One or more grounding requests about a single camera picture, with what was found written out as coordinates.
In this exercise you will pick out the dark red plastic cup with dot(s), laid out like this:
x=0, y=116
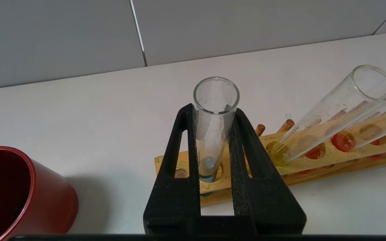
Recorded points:
x=28, y=201

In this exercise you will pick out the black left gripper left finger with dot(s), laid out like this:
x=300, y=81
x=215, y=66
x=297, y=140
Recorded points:
x=173, y=201

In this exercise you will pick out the yellow pigment glass test tube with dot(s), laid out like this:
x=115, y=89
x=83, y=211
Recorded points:
x=330, y=117

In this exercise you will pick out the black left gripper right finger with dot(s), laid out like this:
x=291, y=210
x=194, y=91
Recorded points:
x=266, y=201

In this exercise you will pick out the wooden test tube rack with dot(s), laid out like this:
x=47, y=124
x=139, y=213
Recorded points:
x=313, y=167

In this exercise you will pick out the blue pigment glass test tube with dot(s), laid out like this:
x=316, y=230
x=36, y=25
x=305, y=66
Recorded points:
x=214, y=134

